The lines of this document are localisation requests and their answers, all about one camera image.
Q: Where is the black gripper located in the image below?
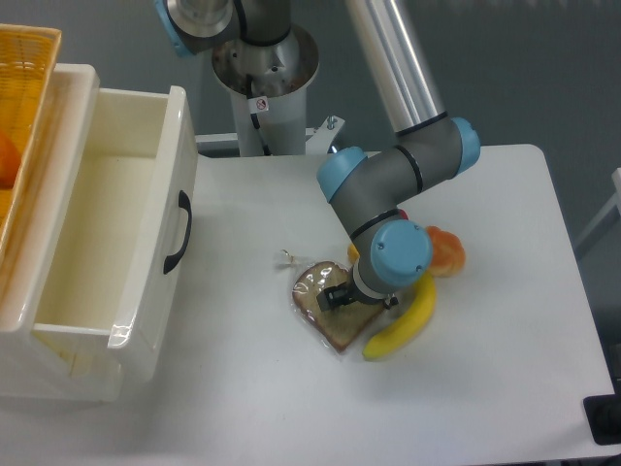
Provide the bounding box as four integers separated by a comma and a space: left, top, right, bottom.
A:
318, 283, 399, 310

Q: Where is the brown toast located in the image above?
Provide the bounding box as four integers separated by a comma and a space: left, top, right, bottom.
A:
275, 250, 385, 354

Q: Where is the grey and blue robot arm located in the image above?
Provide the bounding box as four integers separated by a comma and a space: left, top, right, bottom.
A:
155, 1, 480, 311

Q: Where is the yellow bell pepper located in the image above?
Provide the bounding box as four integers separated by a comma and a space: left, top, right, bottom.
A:
346, 243, 360, 264

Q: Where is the yellow banana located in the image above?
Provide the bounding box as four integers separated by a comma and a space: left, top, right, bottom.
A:
362, 273, 437, 360

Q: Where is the orange bread roll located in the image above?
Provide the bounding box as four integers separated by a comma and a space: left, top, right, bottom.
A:
426, 225, 467, 278

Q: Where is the white plastic drawer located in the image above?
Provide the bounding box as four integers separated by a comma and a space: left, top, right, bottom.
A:
49, 86, 198, 382

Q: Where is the black device at table corner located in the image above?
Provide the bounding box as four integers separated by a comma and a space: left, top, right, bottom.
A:
583, 394, 620, 446

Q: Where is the white drawer cabinet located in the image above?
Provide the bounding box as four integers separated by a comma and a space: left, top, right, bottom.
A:
1, 64, 123, 402

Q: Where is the orange fruit in basket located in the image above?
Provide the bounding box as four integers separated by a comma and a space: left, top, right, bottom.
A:
0, 132, 21, 189

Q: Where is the yellow woven basket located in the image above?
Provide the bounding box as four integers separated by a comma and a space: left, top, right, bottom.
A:
1, 23, 62, 253

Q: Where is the black drawer handle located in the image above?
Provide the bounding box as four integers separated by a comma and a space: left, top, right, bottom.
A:
162, 190, 193, 275

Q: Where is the black cable on pedestal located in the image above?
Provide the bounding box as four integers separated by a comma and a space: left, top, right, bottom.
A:
245, 75, 274, 157

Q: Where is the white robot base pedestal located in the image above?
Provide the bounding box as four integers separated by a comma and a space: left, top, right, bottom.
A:
212, 24, 344, 157

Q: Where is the white frame at right edge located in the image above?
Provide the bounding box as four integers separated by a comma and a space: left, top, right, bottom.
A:
573, 168, 620, 260

